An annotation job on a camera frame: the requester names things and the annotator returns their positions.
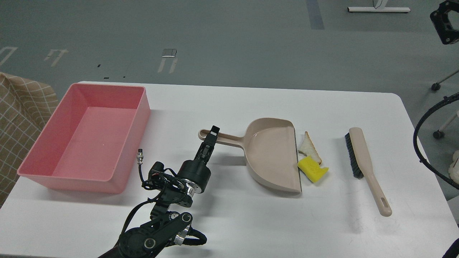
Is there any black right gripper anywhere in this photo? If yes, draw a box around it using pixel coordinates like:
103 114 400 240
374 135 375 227
430 0 459 45

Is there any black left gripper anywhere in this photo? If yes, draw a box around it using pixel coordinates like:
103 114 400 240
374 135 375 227
177 125 220 194

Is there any beige plastic dustpan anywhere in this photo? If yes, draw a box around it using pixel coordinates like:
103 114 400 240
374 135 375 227
216 118 302 194

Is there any triangular bread slice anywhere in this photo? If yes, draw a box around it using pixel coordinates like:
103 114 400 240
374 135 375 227
298 131 322 165

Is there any yellow sponge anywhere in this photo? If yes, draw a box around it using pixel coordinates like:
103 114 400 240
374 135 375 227
297 157 329 183

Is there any beige hand brush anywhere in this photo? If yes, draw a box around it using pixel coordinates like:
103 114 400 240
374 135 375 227
345 127 392 217

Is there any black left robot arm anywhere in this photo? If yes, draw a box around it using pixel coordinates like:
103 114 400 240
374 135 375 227
102 126 220 258

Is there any pink plastic bin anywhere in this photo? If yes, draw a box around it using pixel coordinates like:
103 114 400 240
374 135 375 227
17 83 151 194

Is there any chair leg with caster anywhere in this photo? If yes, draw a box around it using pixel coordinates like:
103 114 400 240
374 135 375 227
430 69 459 91

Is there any white stand base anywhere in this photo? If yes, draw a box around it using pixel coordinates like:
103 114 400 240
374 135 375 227
347 7 411 13

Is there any brown checkered cloth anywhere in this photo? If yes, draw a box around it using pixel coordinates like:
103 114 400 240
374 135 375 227
0 72 59 205

